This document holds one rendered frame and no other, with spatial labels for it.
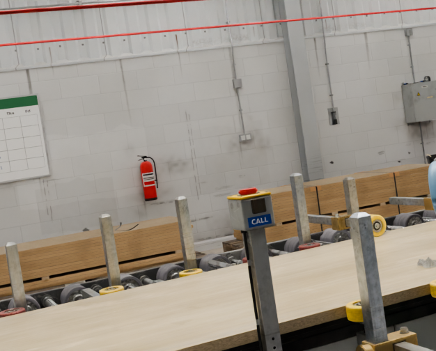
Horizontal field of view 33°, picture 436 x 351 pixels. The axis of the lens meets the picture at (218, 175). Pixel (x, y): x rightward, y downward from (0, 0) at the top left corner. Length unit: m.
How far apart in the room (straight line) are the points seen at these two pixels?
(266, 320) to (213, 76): 7.67
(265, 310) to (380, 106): 8.58
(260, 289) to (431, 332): 0.67
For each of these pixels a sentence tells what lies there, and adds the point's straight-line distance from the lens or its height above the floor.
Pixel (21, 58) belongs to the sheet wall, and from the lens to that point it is 8.74.
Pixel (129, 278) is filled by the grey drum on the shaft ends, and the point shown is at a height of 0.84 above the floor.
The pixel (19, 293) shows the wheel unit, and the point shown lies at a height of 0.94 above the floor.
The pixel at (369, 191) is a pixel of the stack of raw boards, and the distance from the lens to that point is 8.46.
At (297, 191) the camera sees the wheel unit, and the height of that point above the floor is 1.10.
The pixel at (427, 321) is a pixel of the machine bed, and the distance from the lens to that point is 2.07.
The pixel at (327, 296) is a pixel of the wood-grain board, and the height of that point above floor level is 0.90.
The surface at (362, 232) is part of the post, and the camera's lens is 1.66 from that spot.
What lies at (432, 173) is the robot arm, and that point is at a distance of 1.19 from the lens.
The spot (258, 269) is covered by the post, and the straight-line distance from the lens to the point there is 1.54.
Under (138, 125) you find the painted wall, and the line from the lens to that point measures 8.84.
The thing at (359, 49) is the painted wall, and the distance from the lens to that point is 10.00.
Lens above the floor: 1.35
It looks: 3 degrees down
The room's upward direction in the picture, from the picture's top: 8 degrees counter-clockwise
